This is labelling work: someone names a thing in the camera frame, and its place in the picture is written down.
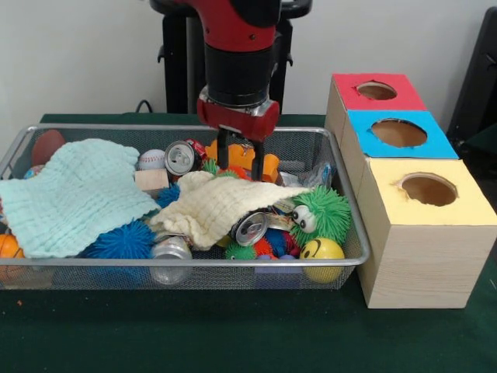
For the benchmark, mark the clear shallow mesh bin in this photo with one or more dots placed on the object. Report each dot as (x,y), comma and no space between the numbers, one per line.
(342,264)

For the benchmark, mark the wooden box with three holes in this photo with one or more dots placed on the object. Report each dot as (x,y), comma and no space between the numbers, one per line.
(419,241)

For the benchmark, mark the green fuzzy toy with eyes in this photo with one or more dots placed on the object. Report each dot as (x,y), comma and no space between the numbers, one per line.
(326,214)

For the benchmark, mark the small brown football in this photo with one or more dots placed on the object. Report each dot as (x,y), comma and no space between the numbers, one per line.
(48,146)

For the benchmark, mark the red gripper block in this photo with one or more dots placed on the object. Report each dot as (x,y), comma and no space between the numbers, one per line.
(237,118)

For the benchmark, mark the mint green waffle cloth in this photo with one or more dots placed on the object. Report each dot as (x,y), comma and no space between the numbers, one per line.
(78,194)

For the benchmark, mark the orange toy building block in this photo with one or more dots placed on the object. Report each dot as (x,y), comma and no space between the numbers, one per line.
(239,158)

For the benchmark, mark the cream waffle cloth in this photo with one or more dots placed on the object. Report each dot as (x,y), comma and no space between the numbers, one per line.
(217,206)

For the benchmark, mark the blue spiky ball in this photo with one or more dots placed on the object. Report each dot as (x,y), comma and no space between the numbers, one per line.
(120,241)

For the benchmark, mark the black stand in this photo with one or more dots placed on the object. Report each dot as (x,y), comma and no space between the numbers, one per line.
(477,85)

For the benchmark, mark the crushed black silver can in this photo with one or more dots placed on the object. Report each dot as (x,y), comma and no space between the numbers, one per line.
(180,158)

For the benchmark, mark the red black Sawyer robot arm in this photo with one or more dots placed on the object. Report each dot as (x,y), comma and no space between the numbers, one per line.
(241,54)

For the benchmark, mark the small white baseball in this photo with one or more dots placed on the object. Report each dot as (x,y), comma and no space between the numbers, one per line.
(151,159)

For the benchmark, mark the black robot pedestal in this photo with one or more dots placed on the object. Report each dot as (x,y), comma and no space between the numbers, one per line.
(175,62)

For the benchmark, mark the dark green table cloth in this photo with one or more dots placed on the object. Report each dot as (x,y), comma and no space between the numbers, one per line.
(233,334)

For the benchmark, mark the yellow smiley ball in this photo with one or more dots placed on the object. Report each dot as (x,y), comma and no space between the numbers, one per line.
(322,252)

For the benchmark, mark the small orange basketball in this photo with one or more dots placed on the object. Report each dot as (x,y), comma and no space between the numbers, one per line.
(8,249)

